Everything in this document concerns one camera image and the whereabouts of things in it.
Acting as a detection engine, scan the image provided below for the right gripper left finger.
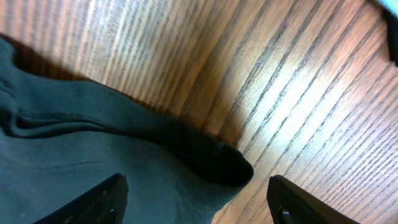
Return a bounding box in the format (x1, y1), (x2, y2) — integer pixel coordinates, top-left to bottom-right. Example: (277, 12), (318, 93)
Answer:
(35, 174), (129, 224)

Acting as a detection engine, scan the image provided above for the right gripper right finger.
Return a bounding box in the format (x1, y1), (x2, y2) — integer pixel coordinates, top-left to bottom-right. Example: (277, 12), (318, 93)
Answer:
(267, 175), (358, 224)

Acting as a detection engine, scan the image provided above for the black Nike t-shirt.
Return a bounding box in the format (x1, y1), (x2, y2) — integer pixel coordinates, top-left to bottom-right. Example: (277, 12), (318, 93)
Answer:
(1, 41), (254, 223)

